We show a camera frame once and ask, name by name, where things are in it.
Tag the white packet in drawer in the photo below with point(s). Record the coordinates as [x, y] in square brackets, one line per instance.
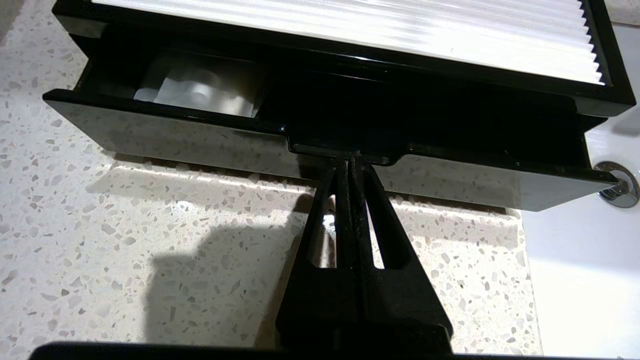
[200, 90]

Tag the black box with white top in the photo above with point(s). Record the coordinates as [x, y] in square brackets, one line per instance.
[350, 30]

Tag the glossy black box drawer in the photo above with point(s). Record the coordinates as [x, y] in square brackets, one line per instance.
[175, 137]

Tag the chrome sink drain plug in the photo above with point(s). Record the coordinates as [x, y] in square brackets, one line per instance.
[622, 187]

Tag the white ceramic sink basin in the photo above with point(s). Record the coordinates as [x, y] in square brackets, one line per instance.
[585, 280]

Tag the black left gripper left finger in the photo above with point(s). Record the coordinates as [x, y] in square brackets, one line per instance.
[310, 300]

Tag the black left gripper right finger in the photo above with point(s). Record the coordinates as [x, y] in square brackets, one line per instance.
[405, 300]

